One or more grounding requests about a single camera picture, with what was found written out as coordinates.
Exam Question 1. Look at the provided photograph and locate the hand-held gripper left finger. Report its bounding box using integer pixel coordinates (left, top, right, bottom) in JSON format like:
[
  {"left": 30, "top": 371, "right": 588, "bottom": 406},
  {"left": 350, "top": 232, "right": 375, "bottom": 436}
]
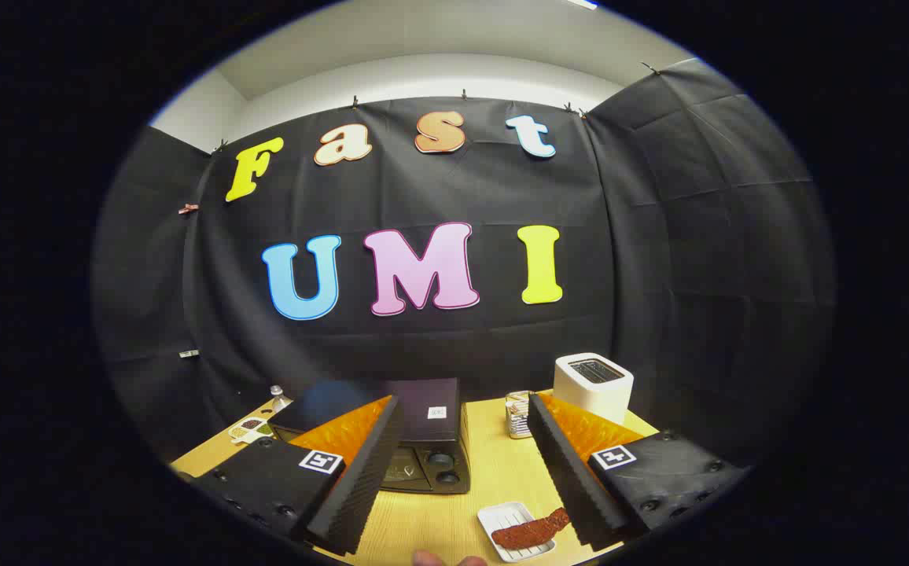
[{"left": 187, "top": 395, "right": 405, "bottom": 557}]

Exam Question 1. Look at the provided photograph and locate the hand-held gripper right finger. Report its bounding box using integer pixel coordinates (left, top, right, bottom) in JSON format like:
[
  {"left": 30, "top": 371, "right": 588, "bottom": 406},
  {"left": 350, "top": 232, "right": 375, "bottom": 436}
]
[{"left": 527, "top": 391, "right": 751, "bottom": 553}]

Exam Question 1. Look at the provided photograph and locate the red-brown meat slice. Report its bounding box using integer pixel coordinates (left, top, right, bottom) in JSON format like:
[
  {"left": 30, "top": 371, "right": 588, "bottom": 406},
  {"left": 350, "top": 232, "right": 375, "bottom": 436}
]
[{"left": 491, "top": 507, "right": 573, "bottom": 551}]

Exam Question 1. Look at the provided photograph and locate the black toaster oven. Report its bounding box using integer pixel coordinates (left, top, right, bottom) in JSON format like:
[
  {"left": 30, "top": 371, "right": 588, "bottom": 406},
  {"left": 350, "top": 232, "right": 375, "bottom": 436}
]
[{"left": 268, "top": 377, "right": 473, "bottom": 496}]

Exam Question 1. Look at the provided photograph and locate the white slot toaster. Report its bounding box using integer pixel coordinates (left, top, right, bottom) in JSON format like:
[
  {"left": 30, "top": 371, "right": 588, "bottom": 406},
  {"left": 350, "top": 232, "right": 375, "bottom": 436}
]
[{"left": 554, "top": 352, "right": 635, "bottom": 427}]

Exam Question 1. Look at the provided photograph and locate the white plastic tray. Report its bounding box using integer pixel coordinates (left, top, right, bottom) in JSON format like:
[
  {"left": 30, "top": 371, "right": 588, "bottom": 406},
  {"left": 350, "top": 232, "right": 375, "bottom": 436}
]
[{"left": 477, "top": 502, "right": 558, "bottom": 564}]

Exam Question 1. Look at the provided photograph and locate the black backdrop cloth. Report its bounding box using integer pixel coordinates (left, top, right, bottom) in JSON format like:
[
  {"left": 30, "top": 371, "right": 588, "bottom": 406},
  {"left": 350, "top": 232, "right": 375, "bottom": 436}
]
[{"left": 91, "top": 57, "right": 837, "bottom": 472}]

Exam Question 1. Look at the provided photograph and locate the chrome wire holder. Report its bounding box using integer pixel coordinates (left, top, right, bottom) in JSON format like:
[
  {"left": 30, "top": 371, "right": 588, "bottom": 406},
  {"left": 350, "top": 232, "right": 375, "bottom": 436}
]
[{"left": 504, "top": 391, "right": 535, "bottom": 439}]

